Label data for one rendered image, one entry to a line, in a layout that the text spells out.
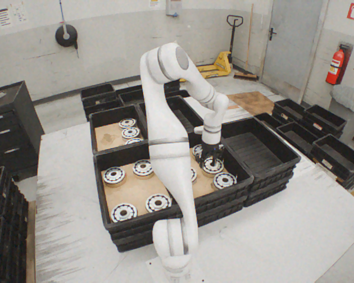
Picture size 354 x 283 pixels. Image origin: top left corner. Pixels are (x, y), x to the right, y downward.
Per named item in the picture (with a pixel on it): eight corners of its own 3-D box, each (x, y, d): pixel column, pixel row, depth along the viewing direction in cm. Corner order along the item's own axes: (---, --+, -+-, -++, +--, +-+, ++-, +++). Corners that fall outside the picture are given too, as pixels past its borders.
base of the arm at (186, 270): (195, 279, 64) (196, 263, 53) (169, 288, 62) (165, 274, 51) (185, 256, 71) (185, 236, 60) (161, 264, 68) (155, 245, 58)
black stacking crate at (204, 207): (248, 196, 89) (254, 179, 82) (187, 220, 81) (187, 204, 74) (207, 144, 118) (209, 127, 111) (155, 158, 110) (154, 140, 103)
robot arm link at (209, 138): (212, 127, 94) (213, 114, 90) (225, 141, 86) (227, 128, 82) (193, 131, 91) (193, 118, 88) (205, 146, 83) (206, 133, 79)
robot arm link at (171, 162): (192, 140, 45) (146, 145, 45) (203, 259, 44) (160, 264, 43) (187, 143, 55) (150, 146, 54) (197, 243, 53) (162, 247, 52)
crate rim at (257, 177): (301, 161, 92) (303, 158, 90) (254, 182, 83) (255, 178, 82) (253, 119, 121) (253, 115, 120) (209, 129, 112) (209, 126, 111)
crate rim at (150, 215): (187, 208, 74) (187, 204, 73) (105, 232, 66) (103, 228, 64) (154, 143, 104) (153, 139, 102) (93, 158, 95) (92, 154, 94)
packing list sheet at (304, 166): (317, 166, 117) (317, 165, 117) (295, 180, 109) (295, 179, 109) (281, 138, 140) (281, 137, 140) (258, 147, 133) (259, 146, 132)
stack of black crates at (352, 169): (342, 195, 162) (368, 159, 135) (325, 209, 152) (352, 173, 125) (312, 168, 191) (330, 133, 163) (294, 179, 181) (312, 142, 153)
